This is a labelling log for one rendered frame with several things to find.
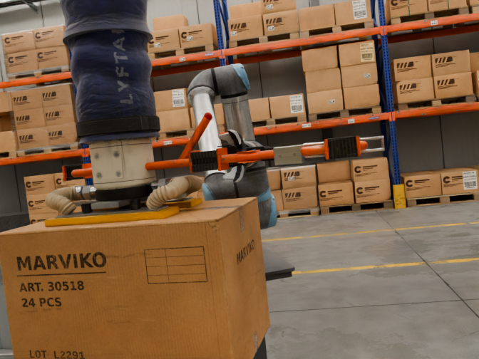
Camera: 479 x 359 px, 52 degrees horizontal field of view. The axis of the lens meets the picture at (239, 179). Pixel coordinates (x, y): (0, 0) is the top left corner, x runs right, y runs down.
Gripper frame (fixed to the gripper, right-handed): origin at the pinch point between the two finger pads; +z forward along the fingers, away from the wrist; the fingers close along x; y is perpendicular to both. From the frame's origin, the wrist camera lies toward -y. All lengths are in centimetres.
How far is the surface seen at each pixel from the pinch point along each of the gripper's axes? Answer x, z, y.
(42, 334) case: -39, 32, 47
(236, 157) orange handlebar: -0.4, 16.2, -4.8
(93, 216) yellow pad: -11.1, 27.2, 31.3
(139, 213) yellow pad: -11.2, 27.2, 18.6
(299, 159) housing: -2.4, 16.3, -20.7
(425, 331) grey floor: -124, -179, -64
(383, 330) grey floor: -124, -182, -39
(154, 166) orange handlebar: -0.2, 16.1, 18.0
